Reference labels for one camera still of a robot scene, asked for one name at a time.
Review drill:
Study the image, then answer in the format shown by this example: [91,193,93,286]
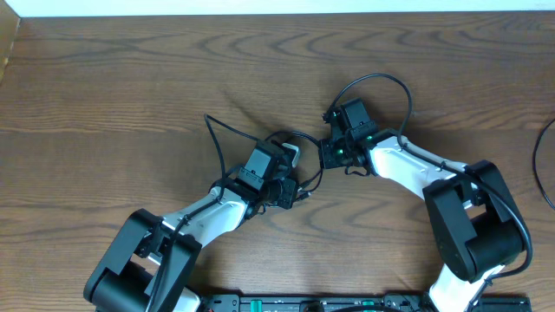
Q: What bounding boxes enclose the black USB cable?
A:
[264,129,325,203]
[532,119,555,212]

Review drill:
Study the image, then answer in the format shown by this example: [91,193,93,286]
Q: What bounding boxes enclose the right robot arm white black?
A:
[320,99,532,311]

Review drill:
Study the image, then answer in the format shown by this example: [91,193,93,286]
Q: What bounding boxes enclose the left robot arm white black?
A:
[83,140,300,311]

